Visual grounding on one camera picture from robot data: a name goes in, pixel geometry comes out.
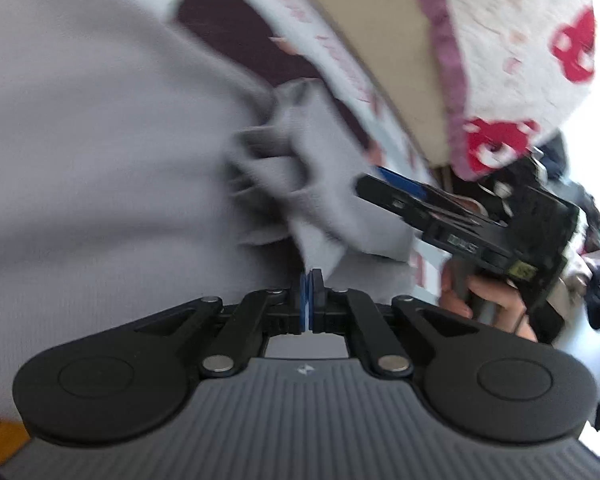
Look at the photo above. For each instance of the person's right hand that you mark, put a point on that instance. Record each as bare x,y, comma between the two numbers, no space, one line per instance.
495,295

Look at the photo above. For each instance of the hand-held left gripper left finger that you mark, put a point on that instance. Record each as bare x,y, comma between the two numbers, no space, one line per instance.
296,312

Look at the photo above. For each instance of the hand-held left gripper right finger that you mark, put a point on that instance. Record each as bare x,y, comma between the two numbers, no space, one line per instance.
317,310

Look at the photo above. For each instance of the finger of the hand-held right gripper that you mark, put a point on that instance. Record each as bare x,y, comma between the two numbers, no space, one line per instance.
402,182
390,197

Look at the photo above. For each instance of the grey knit garment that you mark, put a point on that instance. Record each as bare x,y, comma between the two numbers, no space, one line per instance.
105,185

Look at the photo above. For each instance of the white printed quilt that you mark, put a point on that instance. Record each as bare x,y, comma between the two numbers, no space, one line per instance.
510,35

